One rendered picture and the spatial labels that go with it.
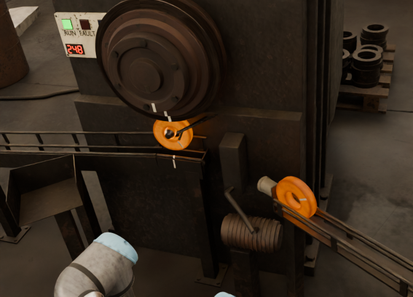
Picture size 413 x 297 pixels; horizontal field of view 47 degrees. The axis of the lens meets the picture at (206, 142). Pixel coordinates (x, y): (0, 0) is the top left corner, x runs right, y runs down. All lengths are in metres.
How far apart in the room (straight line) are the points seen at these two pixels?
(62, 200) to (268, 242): 0.83
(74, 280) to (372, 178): 2.03
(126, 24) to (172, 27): 0.16
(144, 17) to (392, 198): 1.72
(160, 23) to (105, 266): 0.78
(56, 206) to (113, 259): 0.82
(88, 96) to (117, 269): 1.05
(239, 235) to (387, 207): 1.10
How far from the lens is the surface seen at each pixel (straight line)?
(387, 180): 2.87
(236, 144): 1.76
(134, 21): 1.61
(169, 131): 1.81
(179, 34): 1.57
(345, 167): 2.93
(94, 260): 1.21
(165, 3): 1.57
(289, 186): 1.62
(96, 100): 2.06
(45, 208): 2.02
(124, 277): 1.26
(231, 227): 1.83
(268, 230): 1.81
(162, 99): 1.65
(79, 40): 1.98
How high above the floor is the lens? 1.83
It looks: 35 degrees down
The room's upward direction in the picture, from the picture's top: 8 degrees counter-clockwise
